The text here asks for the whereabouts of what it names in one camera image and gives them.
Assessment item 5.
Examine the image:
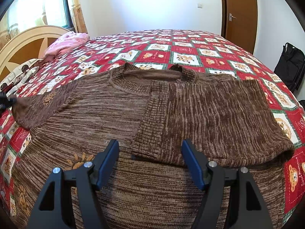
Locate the brown knitted sweater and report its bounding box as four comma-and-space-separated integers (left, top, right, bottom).
12, 64, 294, 228

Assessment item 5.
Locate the white patterned pillow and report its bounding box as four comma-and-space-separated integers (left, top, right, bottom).
1, 58, 40, 92

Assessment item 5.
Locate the cream wooden headboard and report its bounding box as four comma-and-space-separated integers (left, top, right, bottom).
1, 25, 69, 80

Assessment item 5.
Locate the pink pillow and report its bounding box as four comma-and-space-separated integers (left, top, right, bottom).
43, 31, 90, 60

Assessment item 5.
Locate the window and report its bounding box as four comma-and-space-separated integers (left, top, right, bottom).
44, 0, 73, 29

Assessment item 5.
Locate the beige patterned curtain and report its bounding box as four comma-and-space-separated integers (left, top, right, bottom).
68, 0, 88, 33

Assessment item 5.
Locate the red patchwork bear blanket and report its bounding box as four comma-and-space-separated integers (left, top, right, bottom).
1, 30, 304, 225

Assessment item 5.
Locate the brown wooden door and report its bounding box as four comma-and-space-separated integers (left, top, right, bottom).
221, 0, 258, 54

